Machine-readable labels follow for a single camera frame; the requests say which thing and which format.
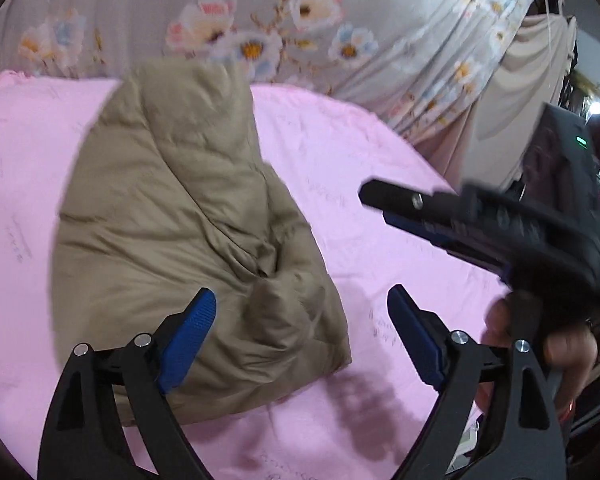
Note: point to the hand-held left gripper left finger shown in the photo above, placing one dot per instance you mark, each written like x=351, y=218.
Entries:
x=190, y=340

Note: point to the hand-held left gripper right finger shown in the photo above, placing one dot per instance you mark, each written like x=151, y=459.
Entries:
x=415, y=335

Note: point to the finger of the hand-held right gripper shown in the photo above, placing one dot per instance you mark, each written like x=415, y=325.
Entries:
x=430, y=205
x=430, y=232

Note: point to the brown quilted jacket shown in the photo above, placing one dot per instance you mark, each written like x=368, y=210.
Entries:
x=180, y=210

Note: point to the person's right hand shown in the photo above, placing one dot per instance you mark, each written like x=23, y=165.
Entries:
x=570, y=355

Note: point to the pink blanket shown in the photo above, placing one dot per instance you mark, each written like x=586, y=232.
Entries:
x=370, y=160

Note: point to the beige curtain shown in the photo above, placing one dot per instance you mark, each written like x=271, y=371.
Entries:
x=515, y=75

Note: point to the grey floral cloth backdrop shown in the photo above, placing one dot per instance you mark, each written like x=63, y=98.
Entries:
x=130, y=0

